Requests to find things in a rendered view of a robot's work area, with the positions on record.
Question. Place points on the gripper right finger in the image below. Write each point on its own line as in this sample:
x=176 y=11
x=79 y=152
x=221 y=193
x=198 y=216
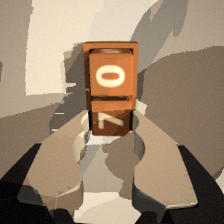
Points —
x=170 y=181

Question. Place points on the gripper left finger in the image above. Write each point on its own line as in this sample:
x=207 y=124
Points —
x=48 y=176

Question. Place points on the orange wooden calendar cube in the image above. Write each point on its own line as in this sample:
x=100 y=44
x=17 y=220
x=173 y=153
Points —
x=110 y=115
x=110 y=72

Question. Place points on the orange wooden tray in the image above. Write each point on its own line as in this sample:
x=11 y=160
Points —
x=133 y=46

